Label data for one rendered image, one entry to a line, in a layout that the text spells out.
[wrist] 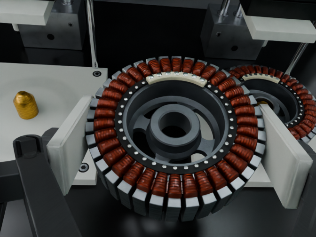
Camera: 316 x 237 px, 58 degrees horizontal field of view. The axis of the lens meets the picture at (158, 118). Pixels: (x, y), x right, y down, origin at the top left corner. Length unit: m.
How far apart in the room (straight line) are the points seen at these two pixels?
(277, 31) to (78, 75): 0.22
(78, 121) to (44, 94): 0.17
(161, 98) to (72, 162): 0.08
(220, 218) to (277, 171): 0.12
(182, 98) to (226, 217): 0.12
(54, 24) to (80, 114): 0.23
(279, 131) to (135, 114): 0.09
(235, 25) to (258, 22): 0.10
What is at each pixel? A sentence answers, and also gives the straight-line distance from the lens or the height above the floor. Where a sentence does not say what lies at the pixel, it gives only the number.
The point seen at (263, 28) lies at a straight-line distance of 0.28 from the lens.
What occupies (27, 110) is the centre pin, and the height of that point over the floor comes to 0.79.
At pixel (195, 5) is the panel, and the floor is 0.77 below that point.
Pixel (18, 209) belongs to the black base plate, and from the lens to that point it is 0.28.
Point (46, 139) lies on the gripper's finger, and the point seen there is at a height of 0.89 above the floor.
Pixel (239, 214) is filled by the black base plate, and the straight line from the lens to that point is 0.28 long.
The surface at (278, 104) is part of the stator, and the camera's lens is 0.32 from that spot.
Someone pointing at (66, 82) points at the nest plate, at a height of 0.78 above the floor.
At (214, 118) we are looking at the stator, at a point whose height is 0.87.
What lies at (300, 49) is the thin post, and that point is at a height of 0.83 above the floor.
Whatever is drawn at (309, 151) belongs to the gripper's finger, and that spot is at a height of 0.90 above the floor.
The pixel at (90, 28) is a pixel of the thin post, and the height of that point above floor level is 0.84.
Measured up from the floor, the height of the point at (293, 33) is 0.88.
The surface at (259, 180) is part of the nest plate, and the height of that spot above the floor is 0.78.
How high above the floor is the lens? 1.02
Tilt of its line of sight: 50 degrees down
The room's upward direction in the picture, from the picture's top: 9 degrees clockwise
